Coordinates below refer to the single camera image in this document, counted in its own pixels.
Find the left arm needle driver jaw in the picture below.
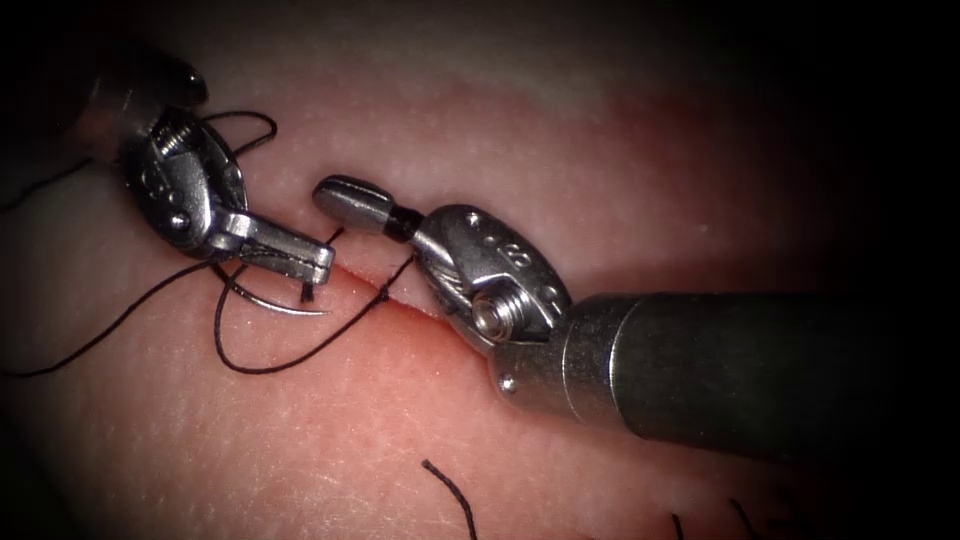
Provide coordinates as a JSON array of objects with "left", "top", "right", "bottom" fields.
[
  {"left": 212, "top": 211, "right": 337, "bottom": 269},
  {"left": 245, "top": 253, "right": 333, "bottom": 288}
]

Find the right arm needle driver jaw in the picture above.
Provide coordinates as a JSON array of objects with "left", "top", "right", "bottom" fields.
[
  {"left": 311, "top": 184, "right": 426, "bottom": 244},
  {"left": 320, "top": 173, "right": 396, "bottom": 206}
]

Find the left arm needle driver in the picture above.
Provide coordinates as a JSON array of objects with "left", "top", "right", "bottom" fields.
[{"left": 119, "top": 106, "right": 250, "bottom": 264}]

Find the short black thread piece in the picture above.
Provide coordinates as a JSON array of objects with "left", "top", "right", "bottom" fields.
[{"left": 420, "top": 458, "right": 479, "bottom": 540}]

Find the curved steel needle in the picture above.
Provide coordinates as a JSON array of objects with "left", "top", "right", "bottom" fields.
[{"left": 212, "top": 262, "right": 332, "bottom": 317}]

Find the right arm needle driver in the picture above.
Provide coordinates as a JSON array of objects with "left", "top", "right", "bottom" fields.
[{"left": 412, "top": 203, "right": 574, "bottom": 355}]

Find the tissue pad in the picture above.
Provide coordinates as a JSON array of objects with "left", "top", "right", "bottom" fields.
[{"left": 0, "top": 0, "right": 960, "bottom": 540}]

